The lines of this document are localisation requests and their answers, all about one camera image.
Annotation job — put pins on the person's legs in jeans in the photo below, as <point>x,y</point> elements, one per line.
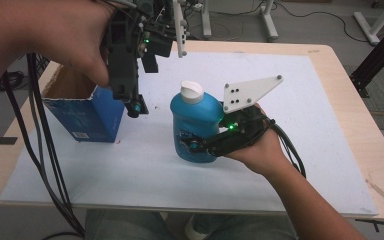
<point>130,226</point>

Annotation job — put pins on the person's right hand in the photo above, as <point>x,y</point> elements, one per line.
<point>263,156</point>

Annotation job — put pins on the blue cardboard box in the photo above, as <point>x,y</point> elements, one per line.
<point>96,120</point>

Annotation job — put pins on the white stand leg with foot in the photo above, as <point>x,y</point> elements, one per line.
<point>268,23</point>

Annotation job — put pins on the angled white stand leg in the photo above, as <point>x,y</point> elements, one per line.
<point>376,26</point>

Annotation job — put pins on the person's left hand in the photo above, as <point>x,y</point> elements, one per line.
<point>70,33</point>

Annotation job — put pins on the black metal stand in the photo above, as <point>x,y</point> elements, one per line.
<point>376,56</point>

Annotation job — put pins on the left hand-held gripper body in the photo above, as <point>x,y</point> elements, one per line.
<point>123,66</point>

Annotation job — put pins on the black tape strip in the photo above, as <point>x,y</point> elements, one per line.
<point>5,141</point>
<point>375,223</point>

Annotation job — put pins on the person's white shoe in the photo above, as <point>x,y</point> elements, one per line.
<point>193,230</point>

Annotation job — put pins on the slim white stand leg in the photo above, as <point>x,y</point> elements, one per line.
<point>206,20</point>

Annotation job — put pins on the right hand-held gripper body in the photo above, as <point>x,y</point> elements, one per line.
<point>243,133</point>

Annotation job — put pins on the white foam mat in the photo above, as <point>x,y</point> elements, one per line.
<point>130,176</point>

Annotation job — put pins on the blue liquid bottle white cap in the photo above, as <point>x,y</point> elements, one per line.
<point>195,113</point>

